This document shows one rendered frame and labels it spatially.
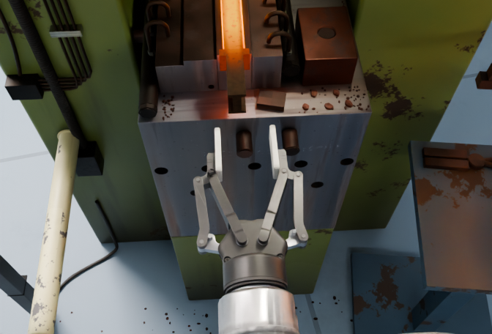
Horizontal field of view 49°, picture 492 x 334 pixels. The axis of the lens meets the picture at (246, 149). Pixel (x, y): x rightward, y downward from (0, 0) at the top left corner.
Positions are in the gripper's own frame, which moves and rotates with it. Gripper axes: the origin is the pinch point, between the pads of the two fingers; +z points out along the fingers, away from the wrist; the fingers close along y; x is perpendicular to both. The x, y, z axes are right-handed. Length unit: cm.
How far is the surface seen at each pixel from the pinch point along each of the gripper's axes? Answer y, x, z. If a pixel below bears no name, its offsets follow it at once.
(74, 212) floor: -55, -99, 44
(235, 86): -1.0, 2.2, 9.3
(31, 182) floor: -71, -99, 56
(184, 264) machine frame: -15, -69, 12
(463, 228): 39.1, -27.7, -1.0
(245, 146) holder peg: 0.4, -11.3, 8.0
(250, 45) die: 1.9, 0.4, 19.2
